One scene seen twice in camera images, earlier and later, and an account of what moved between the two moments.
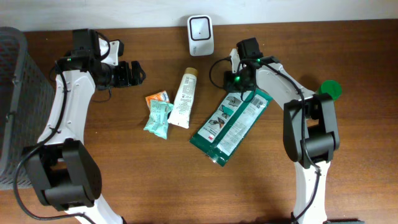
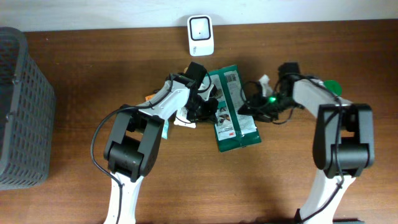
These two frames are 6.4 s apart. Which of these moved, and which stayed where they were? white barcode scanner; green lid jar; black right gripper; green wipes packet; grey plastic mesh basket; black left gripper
Moved: black left gripper; green wipes packet; black right gripper
Stayed: green lid jar; grey plastic mesh basket; white barcode scanner
